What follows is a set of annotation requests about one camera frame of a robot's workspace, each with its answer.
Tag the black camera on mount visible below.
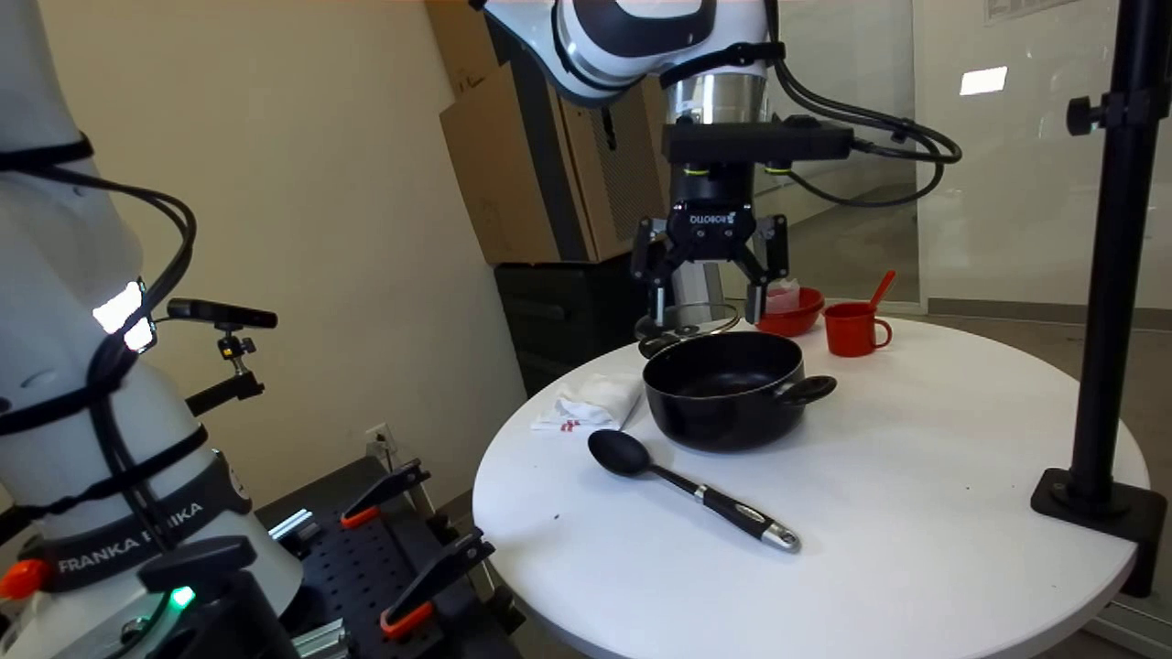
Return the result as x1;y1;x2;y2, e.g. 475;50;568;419
165;293;283;419

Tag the white folded cloth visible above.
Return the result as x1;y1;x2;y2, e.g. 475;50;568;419
527;369;648;438

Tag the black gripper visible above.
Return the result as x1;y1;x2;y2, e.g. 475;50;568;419
630;162;795;340

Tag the black cooking pot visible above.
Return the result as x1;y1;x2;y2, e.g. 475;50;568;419
640;328;843;454

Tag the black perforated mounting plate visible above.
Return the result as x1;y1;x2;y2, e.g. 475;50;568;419
248;454;527;659

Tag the large cardboard box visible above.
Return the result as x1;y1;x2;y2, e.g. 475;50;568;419
436;58;673;269

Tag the red bowl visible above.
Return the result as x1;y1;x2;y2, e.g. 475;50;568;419
755;286;827;340

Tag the small cardboard box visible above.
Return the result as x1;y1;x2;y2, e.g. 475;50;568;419
423;0;506;96

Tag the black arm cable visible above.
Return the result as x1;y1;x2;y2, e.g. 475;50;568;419
766;50;966;212

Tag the clear plastic cup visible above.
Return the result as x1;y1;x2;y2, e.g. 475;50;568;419
766;278;807;319

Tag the black camera stand pole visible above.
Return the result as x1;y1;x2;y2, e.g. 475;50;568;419
1028;0;1172;601

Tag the glass pot lid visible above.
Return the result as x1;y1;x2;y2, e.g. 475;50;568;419
630;300;746;357

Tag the black spoon with silver tip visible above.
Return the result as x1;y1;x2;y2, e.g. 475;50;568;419
586;427;807;557

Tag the black clamp with orange tip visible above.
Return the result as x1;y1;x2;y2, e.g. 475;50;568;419
377;526;497;640
339;457;436;532

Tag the red plastic spoon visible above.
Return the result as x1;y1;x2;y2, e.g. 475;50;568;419
864;266;903;311

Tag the red cup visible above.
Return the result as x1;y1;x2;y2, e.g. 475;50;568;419
821;300;899;361

